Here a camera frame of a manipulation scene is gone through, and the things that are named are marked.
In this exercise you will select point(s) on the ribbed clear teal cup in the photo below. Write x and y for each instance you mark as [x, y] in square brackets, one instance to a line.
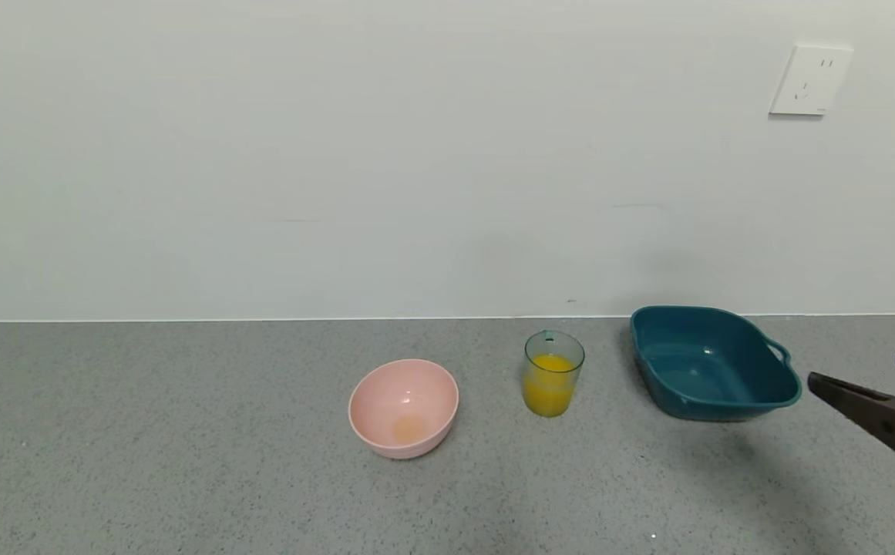
[553, 348]

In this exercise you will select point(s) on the orange juice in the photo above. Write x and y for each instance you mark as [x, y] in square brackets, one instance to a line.
[549, 389]

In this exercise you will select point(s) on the white wall socket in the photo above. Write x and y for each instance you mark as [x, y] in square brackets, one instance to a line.
[811, 80]

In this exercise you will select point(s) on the pink plastic bowl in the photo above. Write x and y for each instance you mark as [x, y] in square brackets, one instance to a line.
[385, 393]

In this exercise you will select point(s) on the teal rectangular baking tray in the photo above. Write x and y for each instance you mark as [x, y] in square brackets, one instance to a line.
[709, 370]

